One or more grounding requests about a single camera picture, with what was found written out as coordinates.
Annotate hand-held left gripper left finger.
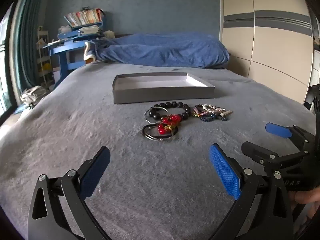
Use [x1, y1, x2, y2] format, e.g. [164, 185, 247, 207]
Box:
[27, 146, 112, 240]

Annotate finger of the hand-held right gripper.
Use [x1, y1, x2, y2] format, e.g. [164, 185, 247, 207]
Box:
[265, 122, 317, 153]
[241, 141, 302, 174]

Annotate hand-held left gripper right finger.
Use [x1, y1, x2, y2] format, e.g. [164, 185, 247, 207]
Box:
[209, 144, 294, 240]

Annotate blue bead bracelet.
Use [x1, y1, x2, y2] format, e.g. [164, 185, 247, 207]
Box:
[199, 113, 229, 122]

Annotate white pearl bracelet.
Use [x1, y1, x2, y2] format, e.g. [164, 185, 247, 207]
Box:
[202, 103, 226, 113]

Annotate black hair tie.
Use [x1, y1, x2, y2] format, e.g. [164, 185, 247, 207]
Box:
[142, 125, 178, 140]

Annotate dark purple bead bracelet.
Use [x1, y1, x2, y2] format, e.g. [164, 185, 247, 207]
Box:
[192, 104, 208, 118]

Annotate large black bead bracelet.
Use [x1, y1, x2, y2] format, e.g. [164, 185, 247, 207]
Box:
[149, 101, 191, 121]

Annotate red bead bracelet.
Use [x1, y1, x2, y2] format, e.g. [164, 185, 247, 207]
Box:
[157, 114, 183, 135]

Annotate silver metal bangle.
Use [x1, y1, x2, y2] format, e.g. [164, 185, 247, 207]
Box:
[144, 107, 175, 142]

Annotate grey cardboard box tray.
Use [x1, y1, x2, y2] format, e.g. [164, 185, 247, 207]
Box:
[112, 72, 215, 105]

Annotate person's right hand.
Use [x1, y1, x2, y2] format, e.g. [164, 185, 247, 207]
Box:
[294, 188, 320, 222]

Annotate grey plush bed blanket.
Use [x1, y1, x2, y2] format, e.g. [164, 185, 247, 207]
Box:
[0, 60, 316, 240]

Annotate cream wardrobe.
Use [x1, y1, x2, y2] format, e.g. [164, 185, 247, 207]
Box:
[218, 0, 320, 112]

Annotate white bag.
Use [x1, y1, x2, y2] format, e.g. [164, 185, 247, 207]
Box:
[19, 85, 48, 106]

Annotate blue desk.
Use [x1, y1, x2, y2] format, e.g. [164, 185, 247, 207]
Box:
[42, 21, 105, 78]

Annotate white shelf rack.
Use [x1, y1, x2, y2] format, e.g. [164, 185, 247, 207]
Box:
[36, 26, 56, 88]

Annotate window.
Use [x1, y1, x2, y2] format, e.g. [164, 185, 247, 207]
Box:
[0, 2, 16, 117]

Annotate blue fleece blanket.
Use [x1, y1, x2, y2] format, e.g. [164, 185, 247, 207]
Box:
[84, 32, 230, 69]

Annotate stack of papers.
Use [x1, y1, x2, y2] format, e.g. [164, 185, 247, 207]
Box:
[57, 24, 103, 39]

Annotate teal curtain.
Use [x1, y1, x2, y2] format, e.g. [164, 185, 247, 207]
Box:
[9, 0, 52, 88]

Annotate row of books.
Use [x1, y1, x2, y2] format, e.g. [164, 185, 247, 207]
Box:
[63, 8, 104, 28]

